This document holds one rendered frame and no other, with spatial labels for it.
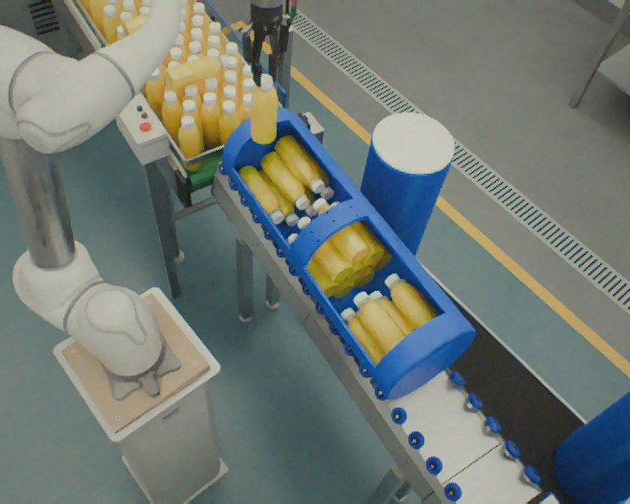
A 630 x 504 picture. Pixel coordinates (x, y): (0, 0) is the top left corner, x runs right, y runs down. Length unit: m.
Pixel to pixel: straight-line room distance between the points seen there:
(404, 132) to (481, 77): 2.04
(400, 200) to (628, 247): 1.74
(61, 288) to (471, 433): 1.10
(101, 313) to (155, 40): 0.61
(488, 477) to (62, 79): 1.36
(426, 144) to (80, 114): 1.34
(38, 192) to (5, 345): 1.70
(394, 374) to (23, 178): 0.92
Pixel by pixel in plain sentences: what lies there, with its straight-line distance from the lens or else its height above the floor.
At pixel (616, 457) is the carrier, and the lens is 2.36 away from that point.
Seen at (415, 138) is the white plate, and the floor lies 1.04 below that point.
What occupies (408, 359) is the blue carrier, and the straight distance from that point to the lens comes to 1.53.
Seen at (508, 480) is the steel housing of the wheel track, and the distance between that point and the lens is 1.80.
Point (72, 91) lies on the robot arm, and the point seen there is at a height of 1.83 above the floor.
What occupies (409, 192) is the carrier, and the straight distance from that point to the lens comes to 2.16.
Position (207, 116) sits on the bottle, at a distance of 2.17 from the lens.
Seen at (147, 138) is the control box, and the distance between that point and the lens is 2.05.
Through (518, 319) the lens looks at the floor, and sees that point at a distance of 3.14.
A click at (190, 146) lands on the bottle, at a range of 2.11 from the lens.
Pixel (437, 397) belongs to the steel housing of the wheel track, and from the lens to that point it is 1.82.
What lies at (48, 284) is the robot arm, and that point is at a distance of 1.56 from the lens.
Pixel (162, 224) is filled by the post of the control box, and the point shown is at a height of 0.56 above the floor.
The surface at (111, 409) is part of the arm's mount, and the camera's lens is 1.69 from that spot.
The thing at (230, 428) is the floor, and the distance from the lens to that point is 2.70.
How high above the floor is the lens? 2.56
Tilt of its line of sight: 56 degrees down
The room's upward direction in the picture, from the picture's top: 8 degrees clockwise
